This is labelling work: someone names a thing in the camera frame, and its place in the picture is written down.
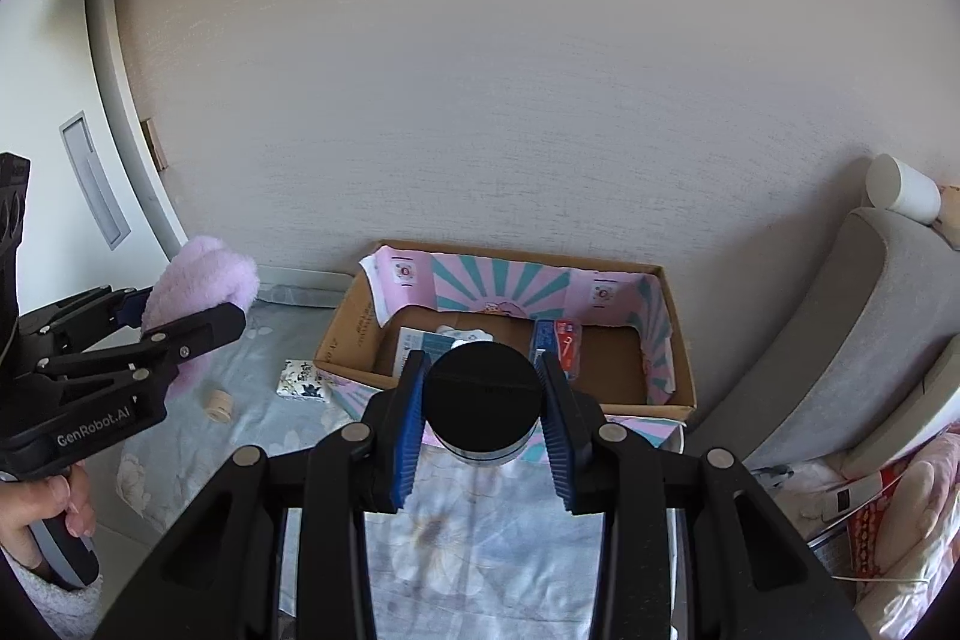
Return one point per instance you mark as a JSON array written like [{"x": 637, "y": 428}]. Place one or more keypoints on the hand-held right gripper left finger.
[{"x": 409, "y": 430}]

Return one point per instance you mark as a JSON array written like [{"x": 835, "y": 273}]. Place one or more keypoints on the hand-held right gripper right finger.
[{"x": 559, "y": 437}]

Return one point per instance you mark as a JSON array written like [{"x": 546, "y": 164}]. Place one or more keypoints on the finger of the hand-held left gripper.
[
  {"x": 131, "y": 306},
  {"x": 195, "y": 332}
]

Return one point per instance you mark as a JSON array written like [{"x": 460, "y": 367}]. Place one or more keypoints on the pink fluffy towel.
[{"x": 202, "y": 276}]

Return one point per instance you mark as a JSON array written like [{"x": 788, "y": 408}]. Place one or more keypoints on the pink printed cardboard box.
[{"x": 607, "y": 377}]

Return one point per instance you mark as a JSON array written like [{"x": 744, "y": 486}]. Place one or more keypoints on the black lidded jar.
[{"x": 480, "y": 392}]

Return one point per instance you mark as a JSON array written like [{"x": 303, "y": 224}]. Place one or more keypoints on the white blue carded packet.
[{"x": 412, "y": 344}]

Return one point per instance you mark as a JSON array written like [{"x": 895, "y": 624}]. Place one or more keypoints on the clear box blue red label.
[{"x": 568, "y": 347}]

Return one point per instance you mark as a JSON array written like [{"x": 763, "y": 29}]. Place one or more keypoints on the small blue box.
[{"x": 541, "y": 336}]

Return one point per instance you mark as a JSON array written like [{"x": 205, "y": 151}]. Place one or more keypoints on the white patterned soft pack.
[{"x": 469, "y": 335}]

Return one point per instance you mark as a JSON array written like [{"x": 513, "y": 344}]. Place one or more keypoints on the person's left forearm grey sleeve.
[{"x": 52, "y": 610}]

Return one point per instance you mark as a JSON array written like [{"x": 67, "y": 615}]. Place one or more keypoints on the person's left hand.
[{"x": 37, "y": 505}]

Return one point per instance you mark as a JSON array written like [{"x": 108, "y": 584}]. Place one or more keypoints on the tan tape roll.
[{"x": 220, "y": 406}]

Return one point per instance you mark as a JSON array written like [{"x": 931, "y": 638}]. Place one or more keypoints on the white floral tissue packet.
[{"x": 302, "y": 379}]

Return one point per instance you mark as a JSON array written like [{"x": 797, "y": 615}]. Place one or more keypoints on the grey floral bedsheet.
[{"x": 465, "y": 535}]

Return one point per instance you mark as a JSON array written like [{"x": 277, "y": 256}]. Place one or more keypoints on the small wooden strip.
[{"x": 154, "y": 144}]

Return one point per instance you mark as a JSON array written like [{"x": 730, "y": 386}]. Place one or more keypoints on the white door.
[{"x": 45, "y": 85}]

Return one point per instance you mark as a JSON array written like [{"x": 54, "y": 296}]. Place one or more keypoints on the red patterned box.
[{"x": 874, "y": 520}]

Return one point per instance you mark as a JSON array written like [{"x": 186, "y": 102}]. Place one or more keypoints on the pink floral blanket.
[{"x": 922, "y": 520}]

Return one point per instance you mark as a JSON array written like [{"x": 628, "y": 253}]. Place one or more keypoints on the white cylinder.
[{"x": 900, "y": 186}]

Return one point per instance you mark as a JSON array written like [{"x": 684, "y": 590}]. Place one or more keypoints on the beige plush toy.
[{"x": 951, "y": 216}]

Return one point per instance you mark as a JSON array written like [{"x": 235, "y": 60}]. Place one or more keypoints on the white door frame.
[{"x": 112, "y": 85}]

